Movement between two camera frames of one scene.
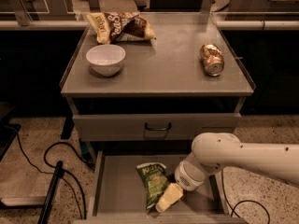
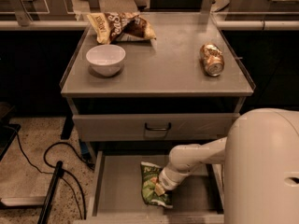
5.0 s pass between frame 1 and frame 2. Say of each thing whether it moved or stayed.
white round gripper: moved
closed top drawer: stayed
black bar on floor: stayed
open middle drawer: stayed
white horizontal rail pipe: stayed
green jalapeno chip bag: moved
